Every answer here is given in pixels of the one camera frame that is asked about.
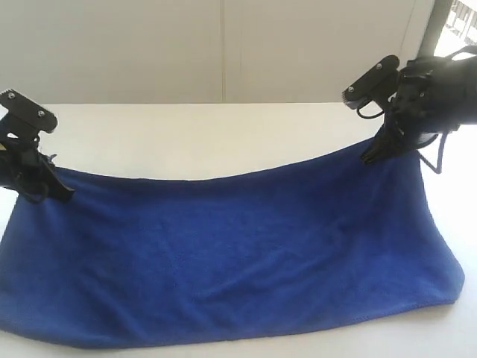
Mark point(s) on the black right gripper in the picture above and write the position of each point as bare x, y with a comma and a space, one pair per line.
428, 103

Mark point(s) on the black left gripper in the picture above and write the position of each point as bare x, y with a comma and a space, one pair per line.
24, 169

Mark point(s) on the blue microfiber cloth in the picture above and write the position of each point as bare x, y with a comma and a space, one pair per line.
314, 245

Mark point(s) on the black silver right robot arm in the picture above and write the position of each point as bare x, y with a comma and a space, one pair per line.
467, 57

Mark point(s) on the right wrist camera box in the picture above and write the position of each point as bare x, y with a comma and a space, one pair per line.
376, 85

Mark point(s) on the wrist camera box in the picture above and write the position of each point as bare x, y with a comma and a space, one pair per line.
376, 85
25, 118

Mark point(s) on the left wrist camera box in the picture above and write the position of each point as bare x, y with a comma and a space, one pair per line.
25, 118

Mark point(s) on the dark window frame post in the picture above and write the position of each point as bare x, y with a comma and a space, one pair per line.
436, 22

